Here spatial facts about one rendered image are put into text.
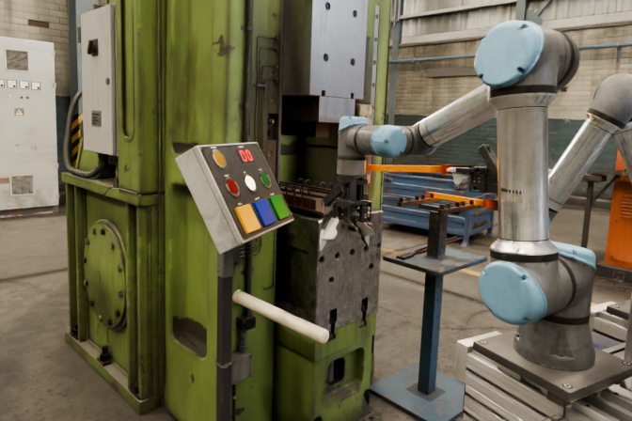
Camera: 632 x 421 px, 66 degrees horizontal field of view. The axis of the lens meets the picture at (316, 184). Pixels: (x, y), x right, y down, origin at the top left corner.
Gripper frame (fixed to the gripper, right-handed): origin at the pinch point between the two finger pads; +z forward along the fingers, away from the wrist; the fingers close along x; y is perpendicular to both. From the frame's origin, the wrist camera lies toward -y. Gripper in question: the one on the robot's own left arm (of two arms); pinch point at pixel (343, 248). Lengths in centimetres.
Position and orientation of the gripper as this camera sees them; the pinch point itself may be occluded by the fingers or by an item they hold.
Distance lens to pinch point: 133.1
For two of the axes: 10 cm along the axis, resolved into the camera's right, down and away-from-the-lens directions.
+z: -0.4, 9.9, 1.3
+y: 4.9, 1.3, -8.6
